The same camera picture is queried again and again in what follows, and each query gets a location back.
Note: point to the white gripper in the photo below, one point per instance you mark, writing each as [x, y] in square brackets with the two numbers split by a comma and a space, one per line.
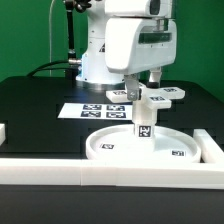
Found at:
[133, 45]

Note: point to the white cross table base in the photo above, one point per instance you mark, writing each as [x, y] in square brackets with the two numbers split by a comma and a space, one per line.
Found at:
[153, 98]

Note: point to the white round table top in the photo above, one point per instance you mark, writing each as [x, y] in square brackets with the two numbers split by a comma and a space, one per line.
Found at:
[118, 143]

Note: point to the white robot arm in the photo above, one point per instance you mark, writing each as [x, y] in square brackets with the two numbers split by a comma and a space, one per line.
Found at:
[94, 73]

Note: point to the white marker sheet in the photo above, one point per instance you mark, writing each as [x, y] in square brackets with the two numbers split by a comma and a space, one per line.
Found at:
[96, 111]

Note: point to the white right fence bar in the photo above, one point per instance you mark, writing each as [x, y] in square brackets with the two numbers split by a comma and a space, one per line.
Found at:
[211, 152]

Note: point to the white fence bar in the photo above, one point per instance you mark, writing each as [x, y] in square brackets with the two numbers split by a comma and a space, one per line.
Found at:
[15, 171]
[211, 152]

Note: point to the white left fence block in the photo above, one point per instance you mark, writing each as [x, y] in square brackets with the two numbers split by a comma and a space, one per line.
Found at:
[2, 133]

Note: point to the white front fence bar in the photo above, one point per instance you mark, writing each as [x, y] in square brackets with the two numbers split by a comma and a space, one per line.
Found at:
[15, 171]

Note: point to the black camera stand pole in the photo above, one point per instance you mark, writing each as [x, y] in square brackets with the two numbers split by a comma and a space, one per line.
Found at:
[80, 6]

